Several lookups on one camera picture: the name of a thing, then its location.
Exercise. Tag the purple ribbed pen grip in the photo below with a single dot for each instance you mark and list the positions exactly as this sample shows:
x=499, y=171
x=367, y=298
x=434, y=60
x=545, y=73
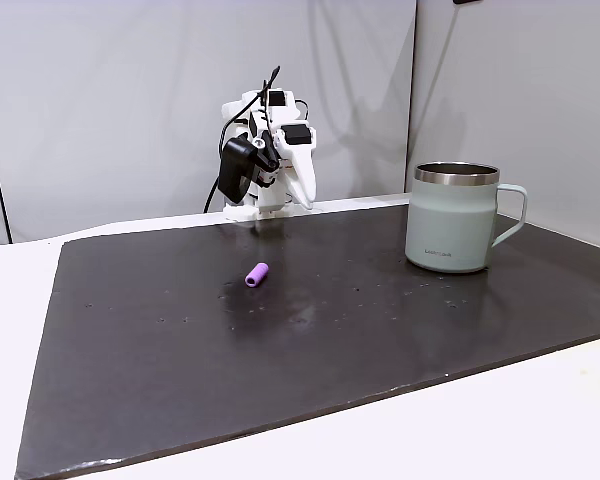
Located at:
x=256, y=275

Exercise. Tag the pale green steel mug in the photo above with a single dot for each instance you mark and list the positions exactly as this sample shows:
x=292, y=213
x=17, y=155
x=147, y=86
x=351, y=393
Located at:
x=450, y=220

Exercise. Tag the black table mat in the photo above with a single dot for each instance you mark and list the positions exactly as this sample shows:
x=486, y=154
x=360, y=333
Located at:
x=260, y=350

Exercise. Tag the black oval camera box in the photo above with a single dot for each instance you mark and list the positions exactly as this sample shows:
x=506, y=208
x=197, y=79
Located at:
x=236, y=170

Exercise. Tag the black wall-mounted object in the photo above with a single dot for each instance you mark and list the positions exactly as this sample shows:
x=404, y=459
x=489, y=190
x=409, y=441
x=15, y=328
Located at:
x=467, y=1

